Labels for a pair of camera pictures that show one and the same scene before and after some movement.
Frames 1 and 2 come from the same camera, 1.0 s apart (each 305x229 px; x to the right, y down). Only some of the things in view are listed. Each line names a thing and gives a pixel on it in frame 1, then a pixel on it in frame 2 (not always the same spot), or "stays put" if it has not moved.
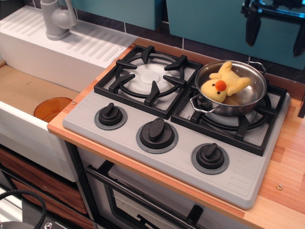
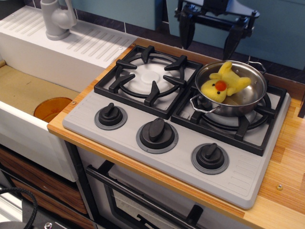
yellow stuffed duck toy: [216, 89] stays put
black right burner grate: [253, 132] stays put
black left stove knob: [111, 117] stays put
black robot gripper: [284, 10] -> [231, 14]
